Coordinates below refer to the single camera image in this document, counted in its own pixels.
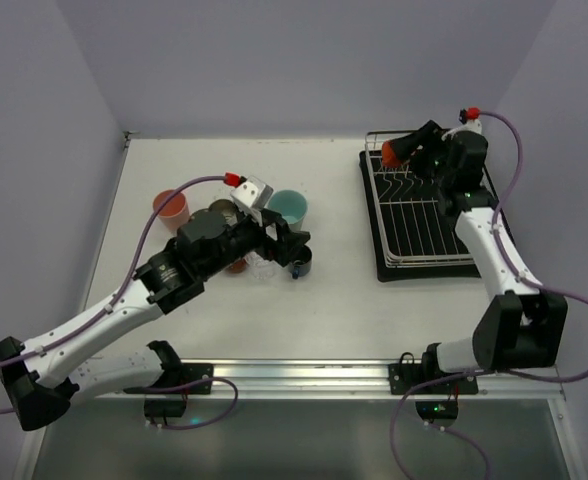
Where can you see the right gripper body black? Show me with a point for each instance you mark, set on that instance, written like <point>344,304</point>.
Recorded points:
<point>421,150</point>

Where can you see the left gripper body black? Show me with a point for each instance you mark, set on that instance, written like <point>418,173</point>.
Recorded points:
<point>278,236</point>

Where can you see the orange cup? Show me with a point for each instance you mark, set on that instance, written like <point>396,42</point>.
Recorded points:
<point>394,153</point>

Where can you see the blue cup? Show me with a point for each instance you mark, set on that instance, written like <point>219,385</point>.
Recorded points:
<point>301,265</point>

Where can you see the clear glass cup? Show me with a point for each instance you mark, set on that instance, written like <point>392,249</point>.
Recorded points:
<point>259,267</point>

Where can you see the red glazed round cup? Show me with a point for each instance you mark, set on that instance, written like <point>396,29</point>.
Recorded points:
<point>237,267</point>

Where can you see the steel cup with cork base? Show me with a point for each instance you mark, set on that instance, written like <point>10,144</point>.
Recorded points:
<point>226,208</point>

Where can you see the pale green mug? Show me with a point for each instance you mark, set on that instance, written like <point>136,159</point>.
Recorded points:
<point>291,205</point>

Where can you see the pink plastic cup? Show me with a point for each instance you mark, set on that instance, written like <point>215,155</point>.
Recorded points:
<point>173,211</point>

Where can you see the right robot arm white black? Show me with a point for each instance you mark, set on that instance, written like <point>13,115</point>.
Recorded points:
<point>522,325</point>

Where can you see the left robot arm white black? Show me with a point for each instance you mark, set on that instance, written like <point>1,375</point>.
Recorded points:
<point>44,376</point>

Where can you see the black drip tray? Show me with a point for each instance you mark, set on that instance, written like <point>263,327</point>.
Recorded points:
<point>411,239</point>

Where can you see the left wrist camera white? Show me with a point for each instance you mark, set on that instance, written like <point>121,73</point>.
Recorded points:
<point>249,194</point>

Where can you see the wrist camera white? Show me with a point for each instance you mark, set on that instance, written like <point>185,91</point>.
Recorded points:
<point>469,119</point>
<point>249,194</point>

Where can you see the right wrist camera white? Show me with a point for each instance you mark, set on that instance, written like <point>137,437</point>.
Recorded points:
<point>469,119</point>

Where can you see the wire dish rack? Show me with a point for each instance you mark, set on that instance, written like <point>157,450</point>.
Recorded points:
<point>460,175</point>

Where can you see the aluminium mounting rail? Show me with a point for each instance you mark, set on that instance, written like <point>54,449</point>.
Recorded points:
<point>287,378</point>

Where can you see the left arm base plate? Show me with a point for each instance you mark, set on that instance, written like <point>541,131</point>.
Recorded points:
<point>189,378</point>

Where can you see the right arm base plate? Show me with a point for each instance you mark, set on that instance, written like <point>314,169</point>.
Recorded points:
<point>408,371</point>

